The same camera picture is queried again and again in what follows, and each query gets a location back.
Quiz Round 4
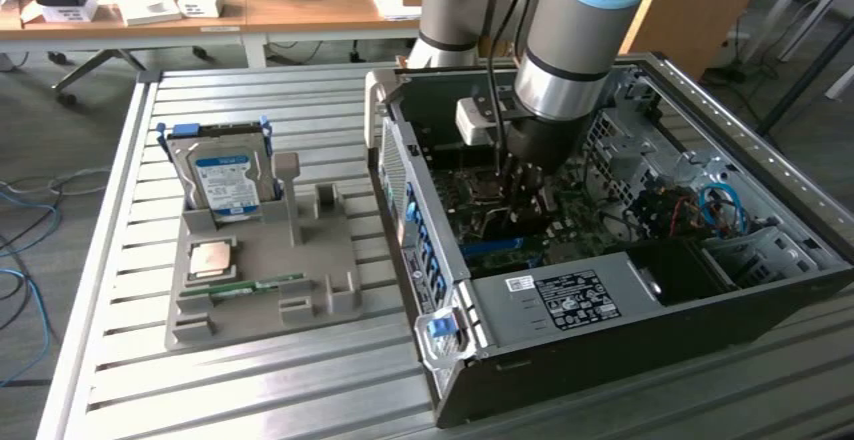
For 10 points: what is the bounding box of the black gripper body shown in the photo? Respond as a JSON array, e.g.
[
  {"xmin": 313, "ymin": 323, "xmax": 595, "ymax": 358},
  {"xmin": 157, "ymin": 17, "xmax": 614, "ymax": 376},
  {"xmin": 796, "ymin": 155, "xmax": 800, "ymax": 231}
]
[{"xmin": 503, "ymin": 113, "xmax": 592, "ymax": 179}]

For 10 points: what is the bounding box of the green graphics card black fan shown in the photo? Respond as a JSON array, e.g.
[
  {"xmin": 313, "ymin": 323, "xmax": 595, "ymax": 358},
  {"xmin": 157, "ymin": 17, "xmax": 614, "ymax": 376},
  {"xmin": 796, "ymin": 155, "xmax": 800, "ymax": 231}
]
[{"xmin": 466, "ymin": 200, "xmax": 559, "ymax": 244}]

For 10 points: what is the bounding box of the CPU socket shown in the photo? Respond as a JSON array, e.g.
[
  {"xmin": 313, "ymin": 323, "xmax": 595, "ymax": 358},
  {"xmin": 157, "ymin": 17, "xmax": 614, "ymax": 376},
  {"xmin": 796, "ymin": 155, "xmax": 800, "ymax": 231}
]
[{"xmin": 459, "ymin": 167, "xmax": 510, "ymax": 202}]

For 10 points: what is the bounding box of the green motherboard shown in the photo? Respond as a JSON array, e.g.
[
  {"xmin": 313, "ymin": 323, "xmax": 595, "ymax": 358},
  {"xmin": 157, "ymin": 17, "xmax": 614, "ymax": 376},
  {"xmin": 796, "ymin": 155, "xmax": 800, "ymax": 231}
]
[{"xmin": 426, "ymin": 139, "xmax": 642, "ymax": 279}]

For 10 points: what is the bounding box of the blue expansion slot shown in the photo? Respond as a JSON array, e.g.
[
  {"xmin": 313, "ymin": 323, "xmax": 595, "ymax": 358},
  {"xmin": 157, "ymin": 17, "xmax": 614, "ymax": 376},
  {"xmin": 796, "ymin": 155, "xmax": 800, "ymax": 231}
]
[{"xmin": 462, "ymin": 239, "xmax": 527, "ymax": 259}]

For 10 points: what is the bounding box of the silver perforated drive cage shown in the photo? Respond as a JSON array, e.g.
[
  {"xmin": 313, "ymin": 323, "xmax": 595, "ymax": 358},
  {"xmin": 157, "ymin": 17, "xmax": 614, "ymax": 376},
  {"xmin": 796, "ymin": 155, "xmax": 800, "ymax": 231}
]
[{"xmin": 579, "ymin": 107, "xmax": 668, "ymax": 206}]

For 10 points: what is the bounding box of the grey power supply unit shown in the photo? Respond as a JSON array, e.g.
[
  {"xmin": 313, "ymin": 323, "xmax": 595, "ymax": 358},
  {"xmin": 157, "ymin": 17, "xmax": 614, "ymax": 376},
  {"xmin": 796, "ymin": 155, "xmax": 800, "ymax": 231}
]
[{"xmin": 470, "ymin": 252, "xmax": 662, "ymax": 349}]

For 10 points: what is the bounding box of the black open PC case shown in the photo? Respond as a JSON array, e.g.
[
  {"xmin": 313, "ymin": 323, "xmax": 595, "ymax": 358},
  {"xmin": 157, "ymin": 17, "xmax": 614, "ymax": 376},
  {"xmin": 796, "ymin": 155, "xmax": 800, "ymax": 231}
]
[{"xmin": 363, "ymin": 51, "xmax": 854, "ymax": 430}]

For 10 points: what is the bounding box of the white booklet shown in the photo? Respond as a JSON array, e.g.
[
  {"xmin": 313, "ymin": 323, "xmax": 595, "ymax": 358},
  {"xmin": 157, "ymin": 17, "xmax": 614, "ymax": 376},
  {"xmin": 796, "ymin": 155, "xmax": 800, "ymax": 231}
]
[{"xmin": 367, "ymin": 0, "xmax": 424, "ymax": 22}]

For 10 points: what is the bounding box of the silver disk bay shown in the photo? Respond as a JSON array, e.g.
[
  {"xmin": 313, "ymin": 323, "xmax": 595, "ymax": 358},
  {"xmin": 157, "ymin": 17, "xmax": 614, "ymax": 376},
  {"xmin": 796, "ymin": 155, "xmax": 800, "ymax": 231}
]
[{"xmin": 703, "ymin": 227, "xmax": 820, "ymax": 289}]

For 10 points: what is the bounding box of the grey parts rack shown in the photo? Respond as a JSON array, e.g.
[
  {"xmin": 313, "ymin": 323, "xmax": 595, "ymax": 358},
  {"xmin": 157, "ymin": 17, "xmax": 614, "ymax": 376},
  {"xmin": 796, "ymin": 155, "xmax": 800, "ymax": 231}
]
[{"xmin": 163, "ymin": 152, "xmax": 365, "ymax": 352}]

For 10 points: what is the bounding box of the hard disk blue caddy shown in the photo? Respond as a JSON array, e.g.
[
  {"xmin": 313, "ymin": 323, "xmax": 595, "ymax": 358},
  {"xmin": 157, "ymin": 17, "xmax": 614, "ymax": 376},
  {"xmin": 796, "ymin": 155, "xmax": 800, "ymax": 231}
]
[{"xmin": 155, "ymin": 115, "xmax": 277, "ymax": 225}]

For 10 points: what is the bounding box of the green RAM stick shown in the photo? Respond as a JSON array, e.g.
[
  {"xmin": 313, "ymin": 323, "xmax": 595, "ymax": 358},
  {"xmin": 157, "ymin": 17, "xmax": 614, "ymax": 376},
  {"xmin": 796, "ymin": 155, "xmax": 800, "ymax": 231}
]
[{"xmin": 177, "ymin": 273, "xmax": 305, "ymax": 299}]

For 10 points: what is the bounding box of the copper-topped CPU chip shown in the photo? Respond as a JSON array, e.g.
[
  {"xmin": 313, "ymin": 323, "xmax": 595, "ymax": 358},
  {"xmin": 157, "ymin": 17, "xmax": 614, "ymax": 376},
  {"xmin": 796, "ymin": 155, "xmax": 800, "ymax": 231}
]
[{"xmin": 187, "ymin": 243, "xmax": 235, "ymax": 280}]

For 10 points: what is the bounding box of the small white labelled box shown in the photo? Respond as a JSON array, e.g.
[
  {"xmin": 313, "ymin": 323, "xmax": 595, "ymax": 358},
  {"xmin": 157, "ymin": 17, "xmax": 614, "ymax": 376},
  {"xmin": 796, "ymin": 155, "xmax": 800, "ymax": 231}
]
[{"xmin": 176, "ymin": 0, "xmax": 227, "ymax": 19}]

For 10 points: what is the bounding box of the flat white box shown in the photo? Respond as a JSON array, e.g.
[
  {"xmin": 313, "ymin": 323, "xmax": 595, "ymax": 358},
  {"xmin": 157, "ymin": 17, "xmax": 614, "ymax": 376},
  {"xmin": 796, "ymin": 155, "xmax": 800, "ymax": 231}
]
[{"xmin": 116, "ymin": 0, "xmax": 183, "ymax": 27}]

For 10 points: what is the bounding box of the grey leg with castor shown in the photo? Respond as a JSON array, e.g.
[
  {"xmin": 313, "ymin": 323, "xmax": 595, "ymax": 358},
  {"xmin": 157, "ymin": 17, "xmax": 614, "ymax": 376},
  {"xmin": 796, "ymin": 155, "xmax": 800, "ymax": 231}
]
[{"xmin": 51, "ymin": 48, "xmax": 148, "ymax": 107}]

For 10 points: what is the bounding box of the wooden desk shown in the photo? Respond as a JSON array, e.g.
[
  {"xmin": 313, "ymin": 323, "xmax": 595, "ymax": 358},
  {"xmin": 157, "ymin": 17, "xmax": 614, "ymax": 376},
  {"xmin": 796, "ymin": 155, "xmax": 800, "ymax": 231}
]
[{"xmin": 0, "ymin": 0, "xmax": 612, "ymax": 69}]

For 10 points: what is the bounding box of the white box black lid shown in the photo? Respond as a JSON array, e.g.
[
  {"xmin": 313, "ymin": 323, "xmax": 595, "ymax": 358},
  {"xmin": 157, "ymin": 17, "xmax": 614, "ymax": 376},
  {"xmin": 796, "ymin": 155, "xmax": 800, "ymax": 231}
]
[{"xmin": 31, "ymin": 0, "xmax": 100, "ymax": 24}]

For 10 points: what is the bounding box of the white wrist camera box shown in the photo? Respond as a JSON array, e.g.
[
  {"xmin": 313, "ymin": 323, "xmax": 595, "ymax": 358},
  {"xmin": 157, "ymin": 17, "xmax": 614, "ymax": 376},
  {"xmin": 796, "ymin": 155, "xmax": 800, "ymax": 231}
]
[{"xmin": 455, "ymin": 97, "xmax": 510, "ymax": 145}]

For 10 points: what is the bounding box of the red wire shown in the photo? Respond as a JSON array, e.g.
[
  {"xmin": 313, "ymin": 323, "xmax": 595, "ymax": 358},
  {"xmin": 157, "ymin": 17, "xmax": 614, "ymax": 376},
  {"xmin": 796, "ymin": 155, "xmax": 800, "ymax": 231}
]
[{"xmin": 671, "ymin": 194, "xmax": 703, "ymax": 237}]

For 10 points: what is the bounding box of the blue wire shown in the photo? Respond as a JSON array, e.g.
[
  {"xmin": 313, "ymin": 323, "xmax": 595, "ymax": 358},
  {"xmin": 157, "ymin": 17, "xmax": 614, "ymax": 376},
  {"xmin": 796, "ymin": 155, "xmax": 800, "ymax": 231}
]
[{"xmin": 698, "ymin": 182, "xmax": 750, "ymax": 239}]

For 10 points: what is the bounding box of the grey floor cable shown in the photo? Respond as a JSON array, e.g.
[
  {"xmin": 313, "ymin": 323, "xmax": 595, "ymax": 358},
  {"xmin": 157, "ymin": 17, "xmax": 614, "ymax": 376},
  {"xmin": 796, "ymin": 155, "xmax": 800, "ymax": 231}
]
[{"xmin": 0, "ymin": 167, "xmax": 112, "ymax": 199}]

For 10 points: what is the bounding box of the blue floor cable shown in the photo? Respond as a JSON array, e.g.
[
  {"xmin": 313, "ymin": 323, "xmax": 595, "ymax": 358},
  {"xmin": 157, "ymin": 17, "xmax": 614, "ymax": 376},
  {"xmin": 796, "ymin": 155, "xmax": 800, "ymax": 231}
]
[{"xmin": 0, "ymin": 182, "xmax": 63, "ymax": 389}]

